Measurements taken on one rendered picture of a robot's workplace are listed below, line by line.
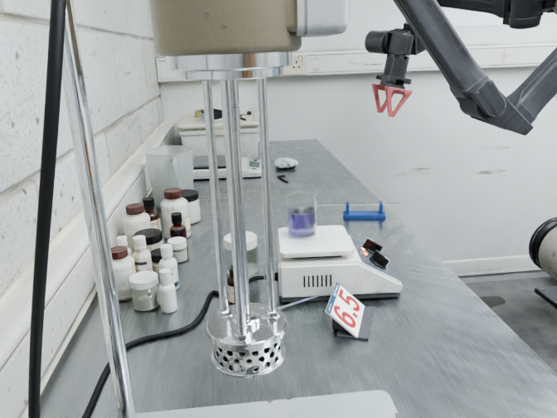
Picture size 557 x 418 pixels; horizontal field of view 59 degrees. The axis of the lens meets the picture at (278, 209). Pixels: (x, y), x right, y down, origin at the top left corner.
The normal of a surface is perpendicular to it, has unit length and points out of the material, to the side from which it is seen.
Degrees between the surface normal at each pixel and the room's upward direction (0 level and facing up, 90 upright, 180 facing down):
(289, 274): 90
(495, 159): 90
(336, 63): 90
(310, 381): 0
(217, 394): 0
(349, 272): 90
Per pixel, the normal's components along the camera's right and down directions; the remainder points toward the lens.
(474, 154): 0.10, 0.30
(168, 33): -0.66, 0.26
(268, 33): 0.54, 0.24
